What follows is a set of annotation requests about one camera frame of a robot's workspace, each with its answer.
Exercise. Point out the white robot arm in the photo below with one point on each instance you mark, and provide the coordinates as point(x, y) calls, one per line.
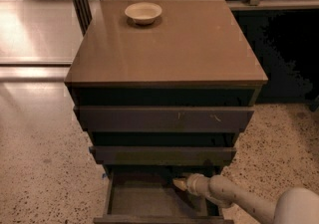
point(296, 205)

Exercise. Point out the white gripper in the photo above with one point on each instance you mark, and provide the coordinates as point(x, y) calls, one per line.
point(194, 184)

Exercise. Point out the grey drawer cabinet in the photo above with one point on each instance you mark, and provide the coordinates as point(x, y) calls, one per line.
point(194, 55)

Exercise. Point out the middle grey drawer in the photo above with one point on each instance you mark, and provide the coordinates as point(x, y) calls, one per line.
point(164, 156)

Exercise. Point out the white ceramic bowl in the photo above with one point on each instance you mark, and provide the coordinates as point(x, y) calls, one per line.
point(143, 13)

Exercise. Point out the open bottom grey drawer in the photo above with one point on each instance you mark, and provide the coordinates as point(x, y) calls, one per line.
point(148, 196)

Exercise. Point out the top grey drawer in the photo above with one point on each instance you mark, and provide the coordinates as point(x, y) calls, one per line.
point(165, 120)

